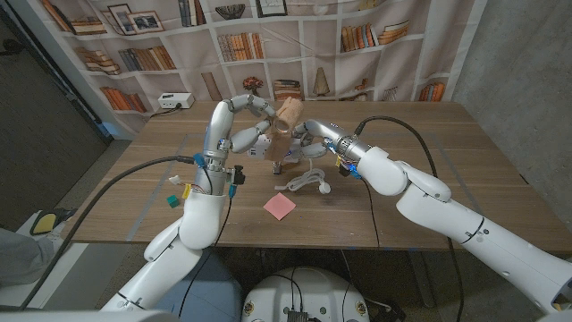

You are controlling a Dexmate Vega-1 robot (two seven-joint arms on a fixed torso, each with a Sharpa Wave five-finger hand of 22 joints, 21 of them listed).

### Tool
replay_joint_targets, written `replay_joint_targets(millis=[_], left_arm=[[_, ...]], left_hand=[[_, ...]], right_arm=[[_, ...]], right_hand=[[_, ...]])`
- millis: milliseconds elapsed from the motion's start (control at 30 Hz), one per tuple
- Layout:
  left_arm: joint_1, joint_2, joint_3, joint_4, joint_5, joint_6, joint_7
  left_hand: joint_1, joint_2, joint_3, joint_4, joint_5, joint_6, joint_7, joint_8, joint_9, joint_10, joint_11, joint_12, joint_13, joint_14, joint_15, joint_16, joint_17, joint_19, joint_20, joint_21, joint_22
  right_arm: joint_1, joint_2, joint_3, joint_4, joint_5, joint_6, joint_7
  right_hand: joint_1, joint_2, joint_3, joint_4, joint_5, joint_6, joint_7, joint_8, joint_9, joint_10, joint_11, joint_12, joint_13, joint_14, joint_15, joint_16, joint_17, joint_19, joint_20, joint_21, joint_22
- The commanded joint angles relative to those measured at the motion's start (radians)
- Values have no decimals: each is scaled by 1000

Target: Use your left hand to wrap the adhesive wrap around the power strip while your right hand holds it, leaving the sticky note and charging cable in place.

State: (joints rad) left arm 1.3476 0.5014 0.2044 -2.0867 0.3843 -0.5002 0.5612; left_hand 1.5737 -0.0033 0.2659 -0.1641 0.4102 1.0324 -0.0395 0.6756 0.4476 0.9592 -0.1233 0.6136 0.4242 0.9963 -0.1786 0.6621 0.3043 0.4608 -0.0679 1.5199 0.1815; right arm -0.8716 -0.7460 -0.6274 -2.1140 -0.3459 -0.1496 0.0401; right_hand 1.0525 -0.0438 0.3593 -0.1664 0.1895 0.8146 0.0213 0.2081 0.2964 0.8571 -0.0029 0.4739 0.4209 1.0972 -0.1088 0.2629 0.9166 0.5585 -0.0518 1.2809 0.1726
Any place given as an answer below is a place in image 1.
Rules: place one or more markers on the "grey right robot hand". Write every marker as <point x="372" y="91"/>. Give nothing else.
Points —
<point x="333" y="134"/>

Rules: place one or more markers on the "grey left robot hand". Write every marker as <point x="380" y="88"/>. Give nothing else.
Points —
<point x="219" y="134"/>

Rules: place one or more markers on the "white power strip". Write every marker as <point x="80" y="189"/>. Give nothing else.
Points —
<point x="259" y="147"/>

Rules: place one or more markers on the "beige nylon stocking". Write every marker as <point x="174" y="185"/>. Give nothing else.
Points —
<point x="286" y="121"/>

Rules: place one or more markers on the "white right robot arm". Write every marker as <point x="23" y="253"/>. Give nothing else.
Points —
<point x="456" y="210"/>

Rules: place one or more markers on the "pink sticky note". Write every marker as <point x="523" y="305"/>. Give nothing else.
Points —
<point x="280" y="206"/>

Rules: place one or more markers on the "white socket box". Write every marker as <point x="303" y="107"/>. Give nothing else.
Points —
<point x="175" y="100"/>

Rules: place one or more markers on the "small green cube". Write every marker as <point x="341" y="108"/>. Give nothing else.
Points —
<point x="173" y="201"/>

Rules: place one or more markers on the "printed bookshelf backdrop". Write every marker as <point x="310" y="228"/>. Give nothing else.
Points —
<point x="290" y="53"/>

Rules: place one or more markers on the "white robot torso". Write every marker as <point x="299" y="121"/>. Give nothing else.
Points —
<point x="308" y="290"/>

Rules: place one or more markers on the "grey table leg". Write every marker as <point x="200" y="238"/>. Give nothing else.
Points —
<point x="422" y="277"/>

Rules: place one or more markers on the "grey trouser leg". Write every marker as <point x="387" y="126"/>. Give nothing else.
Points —
<point x="22" y="257"/>

